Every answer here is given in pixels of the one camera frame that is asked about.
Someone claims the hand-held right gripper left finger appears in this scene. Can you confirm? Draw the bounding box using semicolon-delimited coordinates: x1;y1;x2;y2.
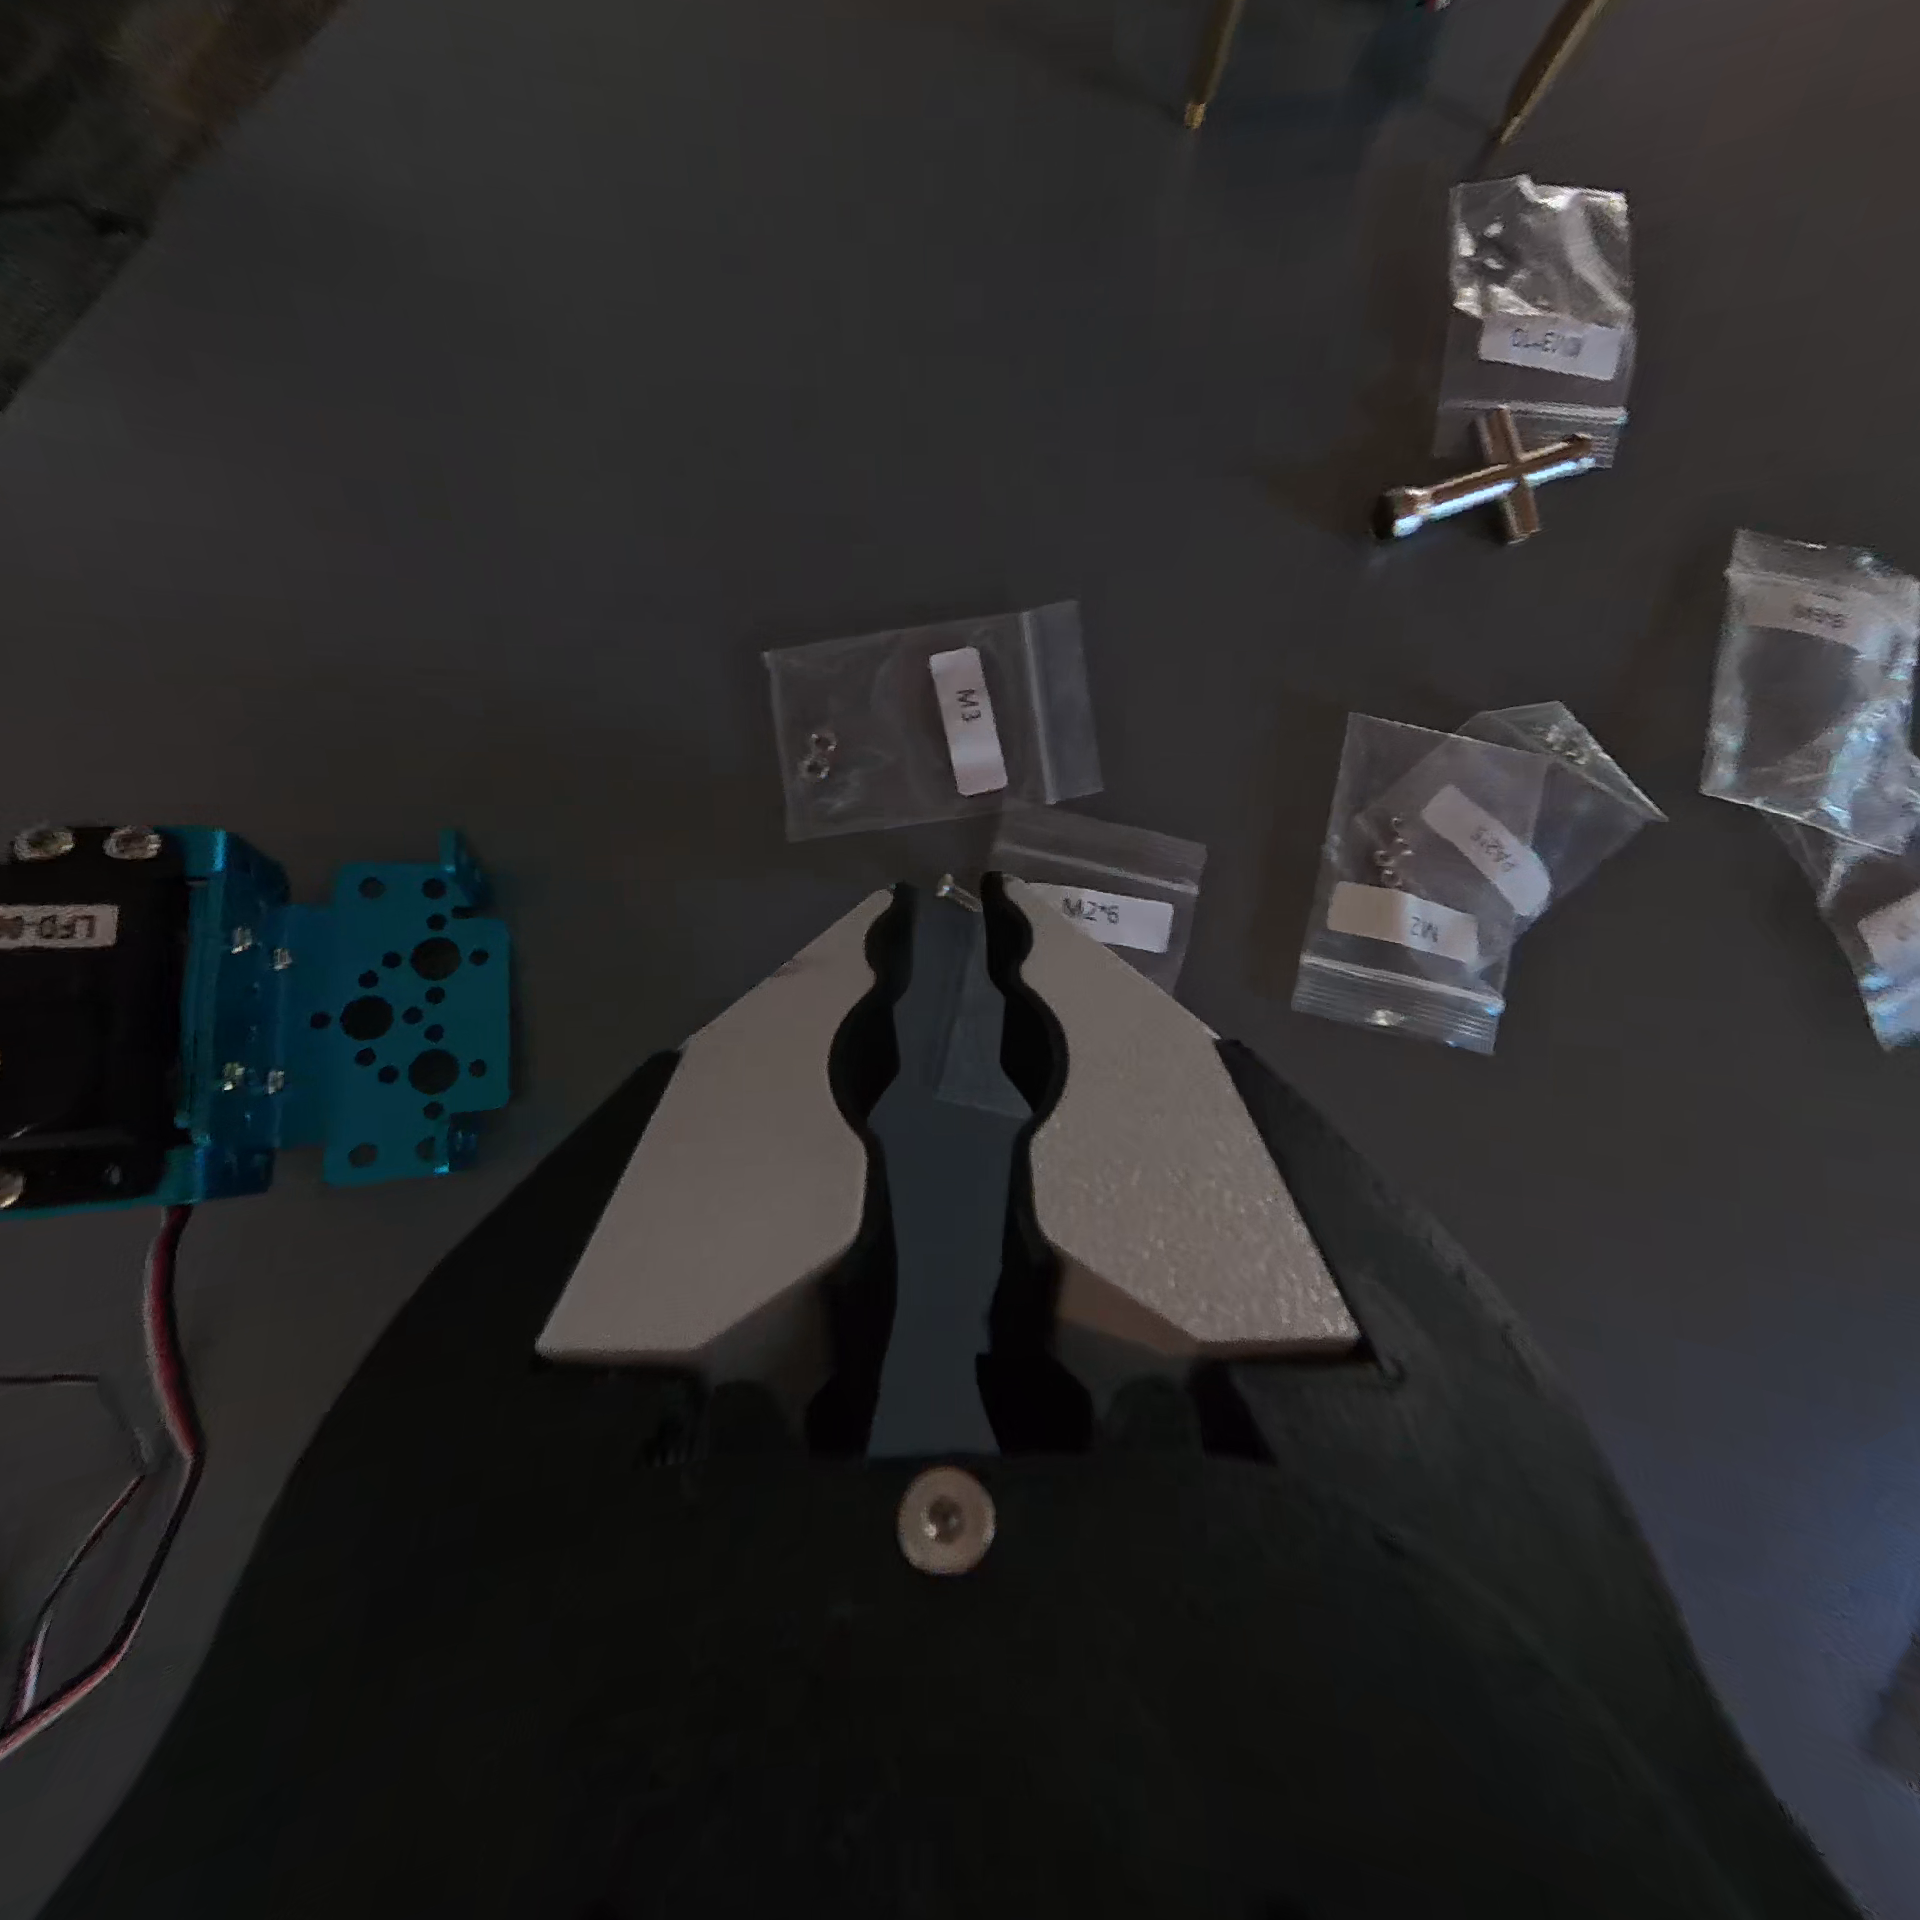
534;884;912;1455

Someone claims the clear bag of black parts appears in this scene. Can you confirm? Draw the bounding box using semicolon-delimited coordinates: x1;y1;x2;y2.
1430;176;1639;462

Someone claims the crumpled clear plastic bag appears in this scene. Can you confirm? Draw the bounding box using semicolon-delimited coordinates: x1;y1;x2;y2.
1457;700;1671;936

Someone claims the crumpled clear labelled bag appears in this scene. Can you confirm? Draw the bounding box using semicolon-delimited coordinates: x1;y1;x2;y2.
1697;526;1920;860

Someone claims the small clear plastic bag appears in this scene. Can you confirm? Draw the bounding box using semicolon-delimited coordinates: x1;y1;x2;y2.
1813;830;1920;1054

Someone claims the flat clear bag with nuts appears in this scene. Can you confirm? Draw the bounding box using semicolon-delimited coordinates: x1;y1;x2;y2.
759;599;1109;843

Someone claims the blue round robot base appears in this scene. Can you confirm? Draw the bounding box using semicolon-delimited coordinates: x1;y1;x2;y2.
1178;0;1615;146

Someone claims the blue metal servo bracket assembly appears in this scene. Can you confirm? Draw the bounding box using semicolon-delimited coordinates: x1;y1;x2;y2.
0;822;516;1217

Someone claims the small metal cross wrench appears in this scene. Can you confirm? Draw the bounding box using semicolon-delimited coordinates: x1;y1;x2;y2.
1372;411;1596;546

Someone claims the clear zip bag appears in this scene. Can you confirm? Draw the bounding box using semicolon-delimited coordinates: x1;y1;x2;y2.
902;796;1210;1115

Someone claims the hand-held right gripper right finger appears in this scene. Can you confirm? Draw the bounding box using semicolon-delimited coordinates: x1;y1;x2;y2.
983;874;1362;1455

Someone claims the dark desk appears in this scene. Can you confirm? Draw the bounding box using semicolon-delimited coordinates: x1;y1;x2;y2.
0;0;1920;1920

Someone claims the clear bag with white block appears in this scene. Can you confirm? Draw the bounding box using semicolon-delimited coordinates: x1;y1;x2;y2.
1290;712;1557;1054

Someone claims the thin servo cable with plug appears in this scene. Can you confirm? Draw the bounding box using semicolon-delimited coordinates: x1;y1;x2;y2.
0;1200;208;1766

